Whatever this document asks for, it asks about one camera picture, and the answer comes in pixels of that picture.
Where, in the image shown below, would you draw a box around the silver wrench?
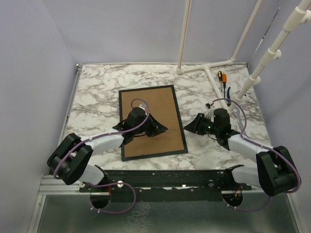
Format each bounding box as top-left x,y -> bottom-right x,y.
232,108 -> 243,131

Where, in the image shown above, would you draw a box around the aluminium front extrusion rail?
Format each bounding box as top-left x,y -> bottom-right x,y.
38,175 -> 80,195

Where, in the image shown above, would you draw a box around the black picture frame brown backing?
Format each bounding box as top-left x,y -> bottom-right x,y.
119,85 -> 188,162

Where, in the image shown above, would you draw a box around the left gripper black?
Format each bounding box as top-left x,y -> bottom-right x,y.
134,113 -> 168,137

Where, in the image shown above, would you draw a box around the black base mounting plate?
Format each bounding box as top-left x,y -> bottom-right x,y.
79,169 -> 240,202

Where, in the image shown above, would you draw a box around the aluminium rail left edge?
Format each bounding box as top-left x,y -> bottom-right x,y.
54,64 -> 83,150

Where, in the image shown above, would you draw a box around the white PVC pipe stand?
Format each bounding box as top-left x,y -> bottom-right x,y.
176,0 -> 263,98

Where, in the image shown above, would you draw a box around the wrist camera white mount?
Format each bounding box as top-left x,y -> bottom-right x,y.
138,102 -> 148,114
205,103 -> 216,119

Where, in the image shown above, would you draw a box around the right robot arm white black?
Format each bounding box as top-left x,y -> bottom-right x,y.
184,109 -> 301,197

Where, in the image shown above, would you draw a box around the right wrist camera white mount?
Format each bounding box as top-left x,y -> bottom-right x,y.
205,103 -> 216,119

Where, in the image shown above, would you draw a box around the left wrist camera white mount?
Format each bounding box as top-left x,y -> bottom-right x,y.
138,102 -> 148,114

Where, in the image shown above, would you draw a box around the orange handle screwdriver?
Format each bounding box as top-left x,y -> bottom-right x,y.
222,73 -> 227,92

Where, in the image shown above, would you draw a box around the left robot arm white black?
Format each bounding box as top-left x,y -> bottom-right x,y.
47,107 -> 168,192

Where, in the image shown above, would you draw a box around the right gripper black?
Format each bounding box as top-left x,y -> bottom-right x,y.
184,113 -> 220,135

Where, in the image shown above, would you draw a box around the blue handle pliers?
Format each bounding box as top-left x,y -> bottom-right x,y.
226,87 -> 231,107

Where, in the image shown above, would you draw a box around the white PVC jointed pole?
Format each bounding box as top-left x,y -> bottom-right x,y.
228,0 -> 311,113

